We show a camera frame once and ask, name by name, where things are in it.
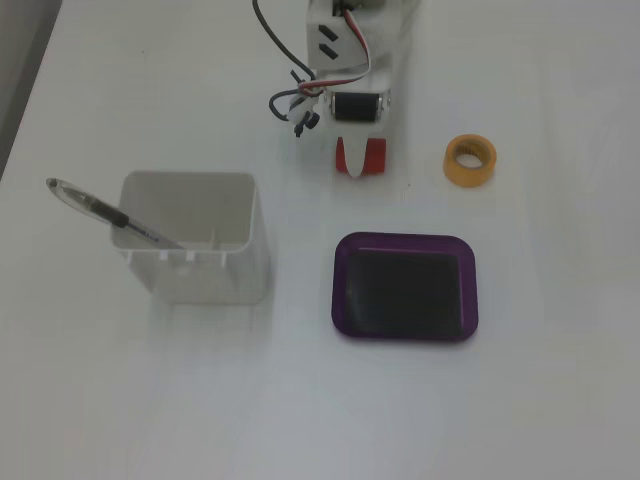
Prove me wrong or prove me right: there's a yellow tape roll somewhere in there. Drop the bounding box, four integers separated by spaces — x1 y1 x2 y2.
442 133 499 189

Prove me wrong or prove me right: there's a purple tray box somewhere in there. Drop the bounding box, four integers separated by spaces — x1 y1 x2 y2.
330 231 480 344

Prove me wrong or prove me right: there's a red white black servo wire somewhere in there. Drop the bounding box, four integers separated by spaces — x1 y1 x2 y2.
297 0 374 99

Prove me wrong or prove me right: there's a white plastic container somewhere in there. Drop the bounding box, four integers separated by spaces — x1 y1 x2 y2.
110 170 268 306

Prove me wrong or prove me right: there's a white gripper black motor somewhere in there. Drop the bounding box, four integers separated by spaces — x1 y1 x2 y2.
317 73 397 179

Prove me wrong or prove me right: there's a clear black ballpoint pen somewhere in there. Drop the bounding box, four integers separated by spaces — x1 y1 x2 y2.
45 177 185 250

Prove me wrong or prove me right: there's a red ribbed cube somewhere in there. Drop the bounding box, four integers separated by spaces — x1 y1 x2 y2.
334 135 387 176

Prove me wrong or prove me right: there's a dark grey cable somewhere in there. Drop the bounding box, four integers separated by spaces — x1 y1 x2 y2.
251 0 321 139

